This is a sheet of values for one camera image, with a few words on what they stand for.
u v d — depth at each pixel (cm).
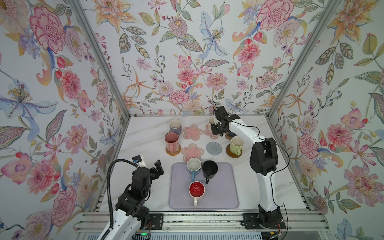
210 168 86
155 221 74
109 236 47
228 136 105
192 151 100
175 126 106
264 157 56
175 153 98
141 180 56
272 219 64
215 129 88
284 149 106
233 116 73
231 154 98
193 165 88
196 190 83
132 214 53
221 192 82
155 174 70
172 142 93
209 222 76
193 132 111
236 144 90
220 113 79
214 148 101
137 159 66
